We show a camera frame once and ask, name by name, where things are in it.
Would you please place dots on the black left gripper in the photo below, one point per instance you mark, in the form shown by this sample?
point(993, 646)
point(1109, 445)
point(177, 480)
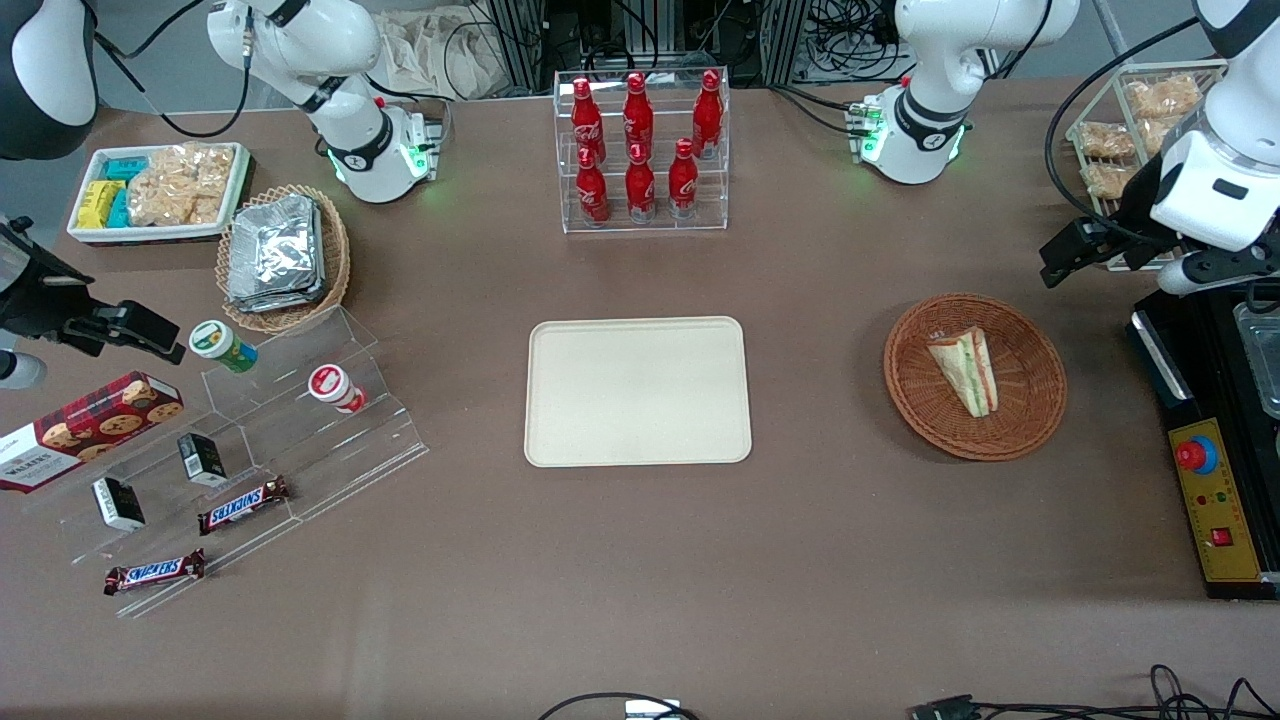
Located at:
point(1133, 213)

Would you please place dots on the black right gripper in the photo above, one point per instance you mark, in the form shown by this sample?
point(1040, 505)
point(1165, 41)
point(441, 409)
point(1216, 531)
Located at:
point(32, 298)

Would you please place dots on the plastic-wrapped triangle sandwich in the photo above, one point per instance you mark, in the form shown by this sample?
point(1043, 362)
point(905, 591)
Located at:
point(965, 372)

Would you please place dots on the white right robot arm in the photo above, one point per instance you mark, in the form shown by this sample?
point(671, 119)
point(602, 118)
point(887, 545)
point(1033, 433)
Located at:
point(370, 150)

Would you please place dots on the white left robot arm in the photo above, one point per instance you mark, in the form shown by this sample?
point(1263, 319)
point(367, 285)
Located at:
point(925, 110)

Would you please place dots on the white rectangular snack tray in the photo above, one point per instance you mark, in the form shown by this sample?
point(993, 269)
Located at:
point(90, 235)

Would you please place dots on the round brown wicker basket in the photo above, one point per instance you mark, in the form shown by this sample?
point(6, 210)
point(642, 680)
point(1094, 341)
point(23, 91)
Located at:
point(1025, 390)

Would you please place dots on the metal tray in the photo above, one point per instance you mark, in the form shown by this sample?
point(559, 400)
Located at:
point(1262, 360)

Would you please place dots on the oval wicker basket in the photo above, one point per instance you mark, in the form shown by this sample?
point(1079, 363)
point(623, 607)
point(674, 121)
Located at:
point(338, 260)

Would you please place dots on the beige plastic tray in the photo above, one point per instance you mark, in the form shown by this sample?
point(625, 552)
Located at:
point(638, 392)

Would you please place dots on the bagged bread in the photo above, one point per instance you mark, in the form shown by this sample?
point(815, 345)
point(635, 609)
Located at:
point(1162, 97)
point(1106, 140)
point(1106, 180)

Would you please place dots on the green snack cup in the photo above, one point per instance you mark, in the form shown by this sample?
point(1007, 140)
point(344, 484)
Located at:
point(222, 346)

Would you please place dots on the red tartan cookie box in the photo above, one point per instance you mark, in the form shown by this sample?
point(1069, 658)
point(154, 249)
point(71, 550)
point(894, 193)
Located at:
point(90, 425)

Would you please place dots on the teal snack pack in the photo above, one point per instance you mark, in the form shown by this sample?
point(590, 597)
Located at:
point(125, 168)
point(119, 210)

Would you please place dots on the yellow snack pack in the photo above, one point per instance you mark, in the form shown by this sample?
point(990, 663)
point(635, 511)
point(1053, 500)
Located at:
point(98, 204)

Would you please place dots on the silver foil packet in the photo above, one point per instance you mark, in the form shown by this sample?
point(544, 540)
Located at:
point(275, 245)
point(270, 304)

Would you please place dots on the small black box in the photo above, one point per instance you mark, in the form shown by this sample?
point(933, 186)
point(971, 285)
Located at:
point(118, 504)
point(203, 460)

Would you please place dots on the clear bag of crackers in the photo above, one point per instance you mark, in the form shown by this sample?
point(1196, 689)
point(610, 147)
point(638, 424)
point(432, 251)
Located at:
point(180, 185)

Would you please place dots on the black control box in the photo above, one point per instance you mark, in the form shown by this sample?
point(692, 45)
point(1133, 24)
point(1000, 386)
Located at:
point(1190, 370)

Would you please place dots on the clear acrylic stepped display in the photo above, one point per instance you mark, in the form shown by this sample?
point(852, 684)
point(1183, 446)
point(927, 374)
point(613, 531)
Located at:
point(300, 450)

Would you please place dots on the snickers chocolate bar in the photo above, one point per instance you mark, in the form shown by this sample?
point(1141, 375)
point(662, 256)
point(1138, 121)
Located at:
point(243, 506)
point(155, 572)

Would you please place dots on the red snack cup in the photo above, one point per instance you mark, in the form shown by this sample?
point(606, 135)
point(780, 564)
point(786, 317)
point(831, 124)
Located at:
point(335, 388)

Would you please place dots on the red emergency stop button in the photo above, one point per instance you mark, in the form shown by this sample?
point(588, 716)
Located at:
point(1194, 455)

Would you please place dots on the yellow control panel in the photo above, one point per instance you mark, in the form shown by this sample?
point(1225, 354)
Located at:
point(1225, 500)

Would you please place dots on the red cola bottle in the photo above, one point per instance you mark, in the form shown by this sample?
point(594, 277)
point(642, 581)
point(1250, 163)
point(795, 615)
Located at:
point(641, 190)
point(592, 195)
point(683, 185)
point(638, 112)
point(584, 115)
point(708, 112)

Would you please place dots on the beige cloth bag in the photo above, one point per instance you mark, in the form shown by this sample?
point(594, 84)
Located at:
point(440, 50)

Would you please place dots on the clear acrylic bottle rack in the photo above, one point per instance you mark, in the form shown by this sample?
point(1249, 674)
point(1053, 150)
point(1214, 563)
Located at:
point(645, 225)

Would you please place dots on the white adapter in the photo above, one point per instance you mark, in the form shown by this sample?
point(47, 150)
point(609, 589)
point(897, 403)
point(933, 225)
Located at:
point(652, 711)

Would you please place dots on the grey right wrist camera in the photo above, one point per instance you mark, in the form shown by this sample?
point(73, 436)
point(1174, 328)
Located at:
point(18, 370)

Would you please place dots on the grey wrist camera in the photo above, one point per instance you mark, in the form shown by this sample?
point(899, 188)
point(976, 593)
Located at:
point(1215, 270)
point(18, 370)

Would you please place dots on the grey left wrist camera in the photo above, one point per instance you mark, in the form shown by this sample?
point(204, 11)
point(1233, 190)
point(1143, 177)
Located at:
point(1215, 270)

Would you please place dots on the black metal frame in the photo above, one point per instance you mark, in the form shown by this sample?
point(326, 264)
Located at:
point(520, 40)

